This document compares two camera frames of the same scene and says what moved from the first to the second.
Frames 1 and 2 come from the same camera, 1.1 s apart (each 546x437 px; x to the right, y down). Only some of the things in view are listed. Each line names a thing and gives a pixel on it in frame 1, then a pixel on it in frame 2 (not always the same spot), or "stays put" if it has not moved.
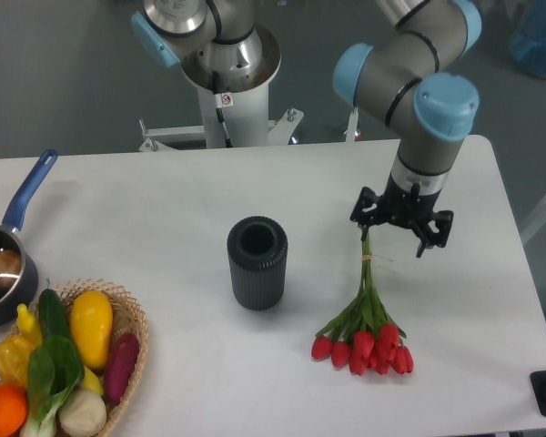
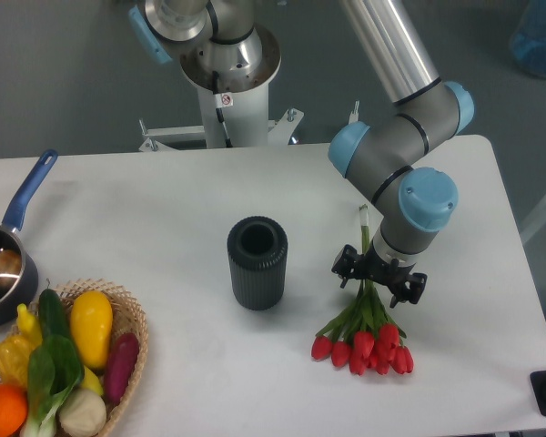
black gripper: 406,208 → 371,266
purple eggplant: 119,365 stays put
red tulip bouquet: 365,335 stays put
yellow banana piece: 91,381 stays put
